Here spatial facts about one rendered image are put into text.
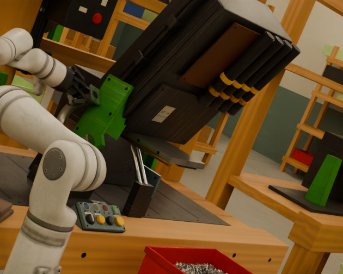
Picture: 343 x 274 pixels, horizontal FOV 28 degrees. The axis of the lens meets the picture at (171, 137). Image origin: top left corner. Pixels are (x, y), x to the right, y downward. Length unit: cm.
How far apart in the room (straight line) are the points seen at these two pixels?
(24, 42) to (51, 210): 68
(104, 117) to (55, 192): 81
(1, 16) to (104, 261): 80
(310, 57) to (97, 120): 1029
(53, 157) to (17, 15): 99
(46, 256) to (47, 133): 24
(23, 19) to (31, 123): 87
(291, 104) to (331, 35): 136
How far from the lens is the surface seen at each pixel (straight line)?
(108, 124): 201
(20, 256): 130
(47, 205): 126
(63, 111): 210
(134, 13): 731
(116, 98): 203
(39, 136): 136
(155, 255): 181
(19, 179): 204
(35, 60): 189
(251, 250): 241
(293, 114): 1213
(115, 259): 194
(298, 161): 1127
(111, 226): 188
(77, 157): 123
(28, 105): 138
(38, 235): 128
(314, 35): 1228
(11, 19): 217
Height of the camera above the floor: 147
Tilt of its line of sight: 8 degrees down
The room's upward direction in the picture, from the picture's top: 23 degrees clockwise
